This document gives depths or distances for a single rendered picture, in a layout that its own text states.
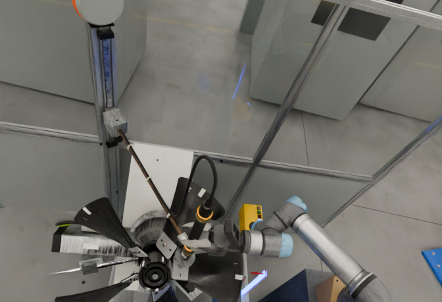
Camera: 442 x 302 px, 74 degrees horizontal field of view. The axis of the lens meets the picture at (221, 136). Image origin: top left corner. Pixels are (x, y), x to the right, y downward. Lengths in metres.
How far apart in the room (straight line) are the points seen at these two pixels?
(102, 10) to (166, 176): 0.70
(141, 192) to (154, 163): 0.14
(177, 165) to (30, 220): 1.65
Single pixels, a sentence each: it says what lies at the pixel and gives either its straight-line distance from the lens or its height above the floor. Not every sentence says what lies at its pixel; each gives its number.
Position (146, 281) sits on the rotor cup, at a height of 1.20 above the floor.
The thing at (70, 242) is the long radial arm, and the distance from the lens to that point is 1.37.
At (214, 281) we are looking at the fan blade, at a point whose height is 1.17.
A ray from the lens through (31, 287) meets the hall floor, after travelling 2.55.
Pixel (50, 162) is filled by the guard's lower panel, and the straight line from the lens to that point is 2.09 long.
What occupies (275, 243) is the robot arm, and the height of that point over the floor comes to 1.52.
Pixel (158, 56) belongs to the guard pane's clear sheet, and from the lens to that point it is 1.33.
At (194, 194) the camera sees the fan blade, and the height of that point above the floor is 1.40.
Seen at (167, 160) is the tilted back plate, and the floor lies 1.32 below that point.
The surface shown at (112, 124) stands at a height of 1.43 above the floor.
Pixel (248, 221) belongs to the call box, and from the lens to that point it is 1.53.
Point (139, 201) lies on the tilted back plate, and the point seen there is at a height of 1.17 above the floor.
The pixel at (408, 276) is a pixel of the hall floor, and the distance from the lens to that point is 3.44.
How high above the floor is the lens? 2.38
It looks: 47 degrees down
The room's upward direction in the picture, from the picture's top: 20 degrees clockwise
